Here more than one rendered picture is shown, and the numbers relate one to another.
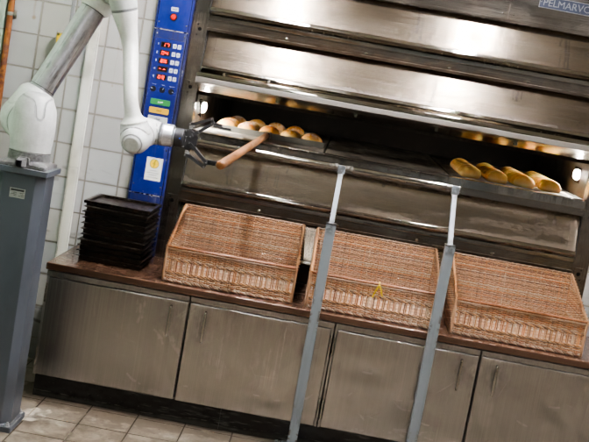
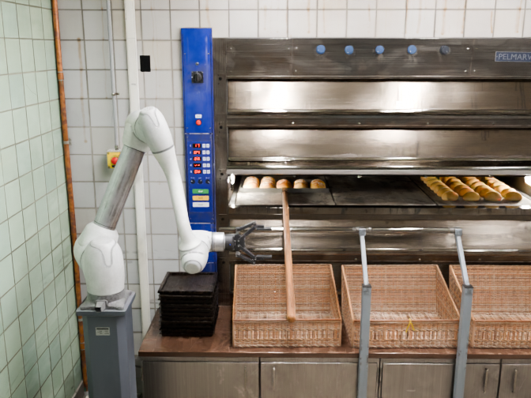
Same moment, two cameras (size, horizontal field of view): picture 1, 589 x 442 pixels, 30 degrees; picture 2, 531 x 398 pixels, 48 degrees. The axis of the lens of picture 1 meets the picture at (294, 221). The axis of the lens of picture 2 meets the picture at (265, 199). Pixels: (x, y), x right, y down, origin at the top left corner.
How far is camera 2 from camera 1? 1.81 m
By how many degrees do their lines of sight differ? 7
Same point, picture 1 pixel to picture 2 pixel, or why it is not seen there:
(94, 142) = (154, 229)
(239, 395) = not seen: outside the picture
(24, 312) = not seen: outside the picture
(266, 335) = (325, 376)
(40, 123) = (110, 268)
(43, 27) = (95, 148)
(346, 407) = not seen: outside the picture
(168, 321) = (245, 380)
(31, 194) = (114, 330)
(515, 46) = (480, 97)
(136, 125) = (193, 249)
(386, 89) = (379, 149)
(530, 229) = (508, 237)
